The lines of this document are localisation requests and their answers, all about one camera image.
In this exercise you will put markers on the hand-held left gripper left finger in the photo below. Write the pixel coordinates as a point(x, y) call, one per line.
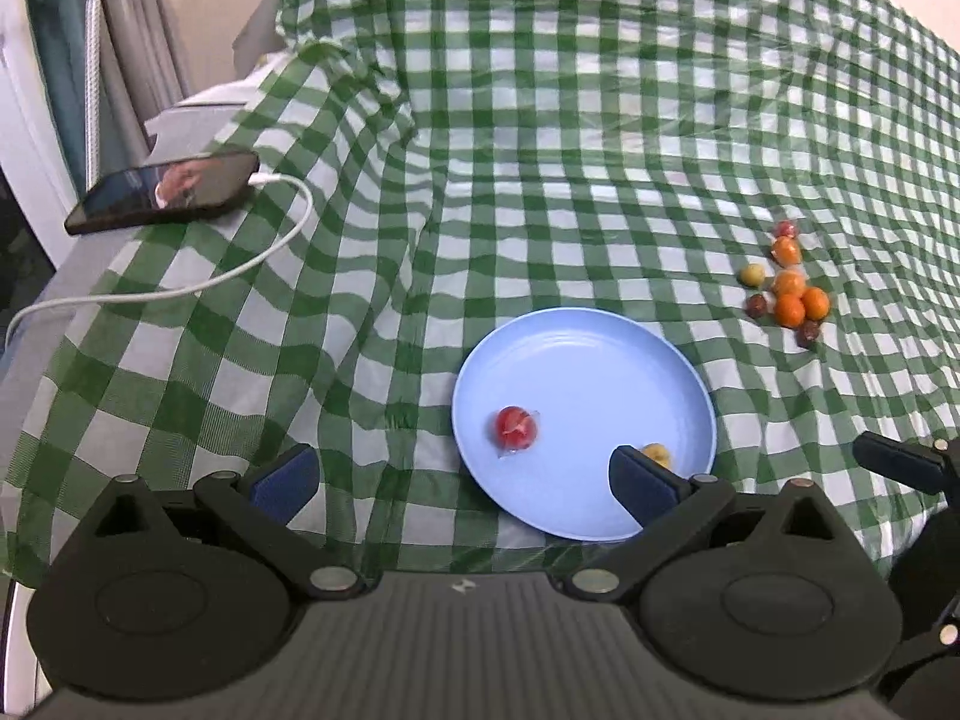
point(285, 481)

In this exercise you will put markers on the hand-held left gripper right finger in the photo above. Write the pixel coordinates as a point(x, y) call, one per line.
point(639, 487)

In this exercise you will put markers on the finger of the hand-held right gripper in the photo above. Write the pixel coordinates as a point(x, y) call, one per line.
point(894, 459)
point(924, 649)

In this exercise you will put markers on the small yellow fruit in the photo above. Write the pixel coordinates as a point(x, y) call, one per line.
point(658, 454)

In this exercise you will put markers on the light blue plate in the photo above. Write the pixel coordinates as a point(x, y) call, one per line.
point(592, 390)

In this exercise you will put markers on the plastic-wrapped red fruit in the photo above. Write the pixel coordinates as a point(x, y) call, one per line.
point(785, 228)
point(516, 427)

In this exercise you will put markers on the dark red jujube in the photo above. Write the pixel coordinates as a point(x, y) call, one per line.
point(808, 332)
point(757, 305)

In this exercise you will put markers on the small orange mandarin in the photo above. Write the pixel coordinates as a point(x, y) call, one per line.
point(786, 250)
point(789, 283)
point(789, 310)
point(816, 303)

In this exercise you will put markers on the yellow-green round fruit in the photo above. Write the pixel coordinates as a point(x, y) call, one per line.
point(752, 274)

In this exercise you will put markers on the grey mattress cover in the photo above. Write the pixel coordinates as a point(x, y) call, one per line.
point(52, 277)

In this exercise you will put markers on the black smartphone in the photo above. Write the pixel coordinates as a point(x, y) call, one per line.
point(161, 191)

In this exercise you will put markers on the green checked tablecloth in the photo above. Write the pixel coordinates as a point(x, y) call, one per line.
point(570, 165)

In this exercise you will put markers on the white bedsheet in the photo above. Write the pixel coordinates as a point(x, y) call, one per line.
point(202, 109)

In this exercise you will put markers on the grey curtain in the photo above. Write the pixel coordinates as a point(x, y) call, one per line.
point(139, 30)

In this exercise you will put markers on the teal curtain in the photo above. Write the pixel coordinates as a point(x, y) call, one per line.
point(56, 37)

